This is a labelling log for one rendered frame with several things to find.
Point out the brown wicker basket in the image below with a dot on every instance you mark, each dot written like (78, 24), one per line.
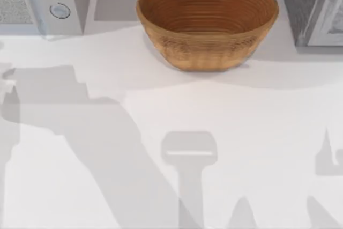
(207, 44)

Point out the round microwave knob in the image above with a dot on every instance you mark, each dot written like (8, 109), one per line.
(60, 10)

